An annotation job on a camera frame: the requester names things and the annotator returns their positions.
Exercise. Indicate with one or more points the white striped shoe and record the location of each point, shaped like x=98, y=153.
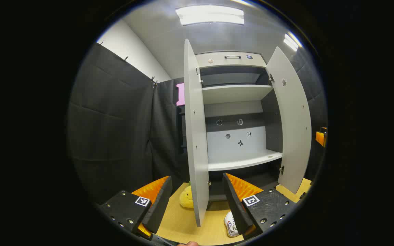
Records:
x=231, y=225

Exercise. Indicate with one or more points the black backdrop cloth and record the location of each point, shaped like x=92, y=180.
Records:
x=115, y=130

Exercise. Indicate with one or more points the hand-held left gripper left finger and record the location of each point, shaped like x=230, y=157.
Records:
x=157, y=208

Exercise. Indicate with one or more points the small ceiling light panel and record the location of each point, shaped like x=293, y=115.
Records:
x=291, y=41

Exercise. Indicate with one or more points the grey shoe cabinet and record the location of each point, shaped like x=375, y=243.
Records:
x=234, y=92

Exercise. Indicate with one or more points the yellow plush toy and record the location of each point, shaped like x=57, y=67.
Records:
x=186, y=199

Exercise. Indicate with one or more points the large ceiling light panel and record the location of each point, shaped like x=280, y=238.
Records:
x=210, y=15

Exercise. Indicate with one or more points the grey shoe cabinet door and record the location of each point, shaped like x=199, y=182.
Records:
x=292, y=130
x=195, y=136

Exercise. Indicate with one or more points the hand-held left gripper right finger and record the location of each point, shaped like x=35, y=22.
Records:
x=238, y=212

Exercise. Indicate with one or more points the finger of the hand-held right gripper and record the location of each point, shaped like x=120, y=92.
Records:
x=321, y=137

